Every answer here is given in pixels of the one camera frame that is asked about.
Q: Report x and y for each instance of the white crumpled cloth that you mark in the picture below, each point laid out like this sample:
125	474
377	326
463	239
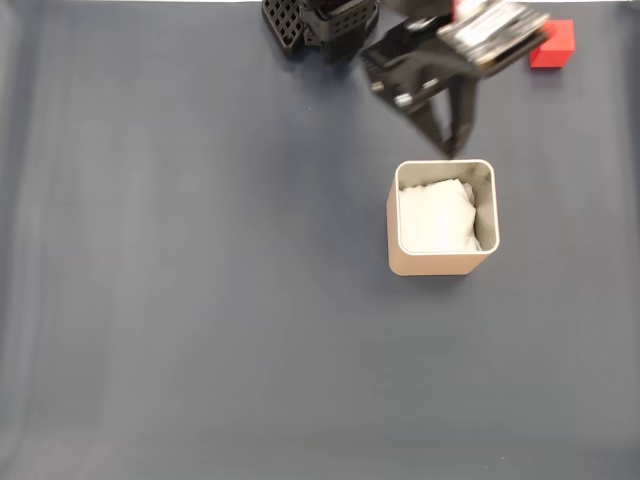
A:
435	215

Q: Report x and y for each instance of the beige metal box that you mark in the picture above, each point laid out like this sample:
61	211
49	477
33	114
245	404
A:
430	262

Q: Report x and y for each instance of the red cube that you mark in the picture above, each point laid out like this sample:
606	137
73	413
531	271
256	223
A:
557	47

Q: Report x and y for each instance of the camera circuit board on mount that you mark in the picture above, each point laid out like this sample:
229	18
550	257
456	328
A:
495	30

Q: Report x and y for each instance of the dark blue-grey mat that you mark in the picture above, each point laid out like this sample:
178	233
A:
150	250

